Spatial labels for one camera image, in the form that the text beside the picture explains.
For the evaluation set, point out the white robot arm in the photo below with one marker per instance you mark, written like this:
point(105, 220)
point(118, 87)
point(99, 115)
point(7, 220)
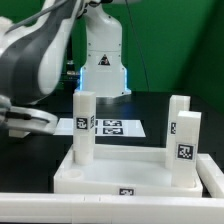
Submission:
point(32, 54)

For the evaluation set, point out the white front fence bar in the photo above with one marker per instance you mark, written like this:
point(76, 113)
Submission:
point(100, 209)

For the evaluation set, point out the white fence bar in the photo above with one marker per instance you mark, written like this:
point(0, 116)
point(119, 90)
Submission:
point(100, 209)
point(211, 175)

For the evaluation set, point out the white desk top panel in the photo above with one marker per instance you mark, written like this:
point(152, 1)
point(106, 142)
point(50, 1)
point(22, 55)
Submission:
point(121, 170)

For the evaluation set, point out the white right fence bar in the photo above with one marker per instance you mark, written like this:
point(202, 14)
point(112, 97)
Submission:
point(211, 175)

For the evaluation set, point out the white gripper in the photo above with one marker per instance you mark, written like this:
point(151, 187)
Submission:
point(28, 120)

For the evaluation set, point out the white tag sheet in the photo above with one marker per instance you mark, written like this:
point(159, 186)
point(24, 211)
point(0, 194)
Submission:
point(105, 127)

